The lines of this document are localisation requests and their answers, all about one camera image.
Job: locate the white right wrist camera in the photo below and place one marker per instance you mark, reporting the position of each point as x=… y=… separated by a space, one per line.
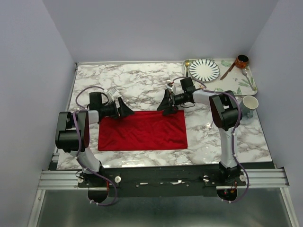
x=170 y=86

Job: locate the grey white mug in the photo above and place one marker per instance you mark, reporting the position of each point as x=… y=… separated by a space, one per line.
x=248 y=105

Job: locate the aluminium frame rail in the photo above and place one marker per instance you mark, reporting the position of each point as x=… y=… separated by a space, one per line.
x=67 y=180

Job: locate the gold fork green handle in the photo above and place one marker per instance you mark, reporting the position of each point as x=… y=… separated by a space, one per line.
x=186 y=65

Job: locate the striped white plate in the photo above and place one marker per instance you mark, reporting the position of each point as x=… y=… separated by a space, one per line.
x=204 y=70

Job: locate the orange black cup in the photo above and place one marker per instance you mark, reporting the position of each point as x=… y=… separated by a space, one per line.
x=241 y=61

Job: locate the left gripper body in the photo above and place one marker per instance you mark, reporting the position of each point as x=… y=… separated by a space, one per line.
x=110 y=109

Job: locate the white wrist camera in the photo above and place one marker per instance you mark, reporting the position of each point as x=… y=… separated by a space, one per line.
x=110 y=93
x=170 y=86

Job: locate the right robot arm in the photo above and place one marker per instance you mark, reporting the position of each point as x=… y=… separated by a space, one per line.
x=226 y=115

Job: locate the silver spoon on tray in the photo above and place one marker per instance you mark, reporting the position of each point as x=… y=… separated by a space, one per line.
x=245 y=73

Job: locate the brown handled knife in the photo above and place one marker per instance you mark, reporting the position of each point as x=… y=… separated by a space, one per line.
x=227 y=72

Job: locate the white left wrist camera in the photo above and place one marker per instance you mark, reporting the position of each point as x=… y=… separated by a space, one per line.
x=110 y=93

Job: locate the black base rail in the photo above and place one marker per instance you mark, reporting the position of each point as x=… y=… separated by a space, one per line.
x=165 y=181

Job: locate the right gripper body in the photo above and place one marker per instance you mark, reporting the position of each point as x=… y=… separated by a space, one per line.
x=180 y=99

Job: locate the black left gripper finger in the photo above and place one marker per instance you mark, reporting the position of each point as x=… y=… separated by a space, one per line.
x=123 y=108
x=122 y=115

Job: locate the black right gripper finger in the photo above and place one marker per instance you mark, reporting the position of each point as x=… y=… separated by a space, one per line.
x=170 y=110
x=165 y=103

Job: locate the red cloth napkin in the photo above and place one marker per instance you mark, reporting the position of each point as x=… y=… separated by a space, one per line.
x=143 y=130

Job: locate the grey saucer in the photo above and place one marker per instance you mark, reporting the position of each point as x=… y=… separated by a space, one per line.
x=247 y=119

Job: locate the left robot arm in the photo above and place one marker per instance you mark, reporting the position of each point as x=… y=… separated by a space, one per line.
x=72 y=132

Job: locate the floral serving tray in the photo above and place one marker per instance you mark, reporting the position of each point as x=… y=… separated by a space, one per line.
x=234 y=81

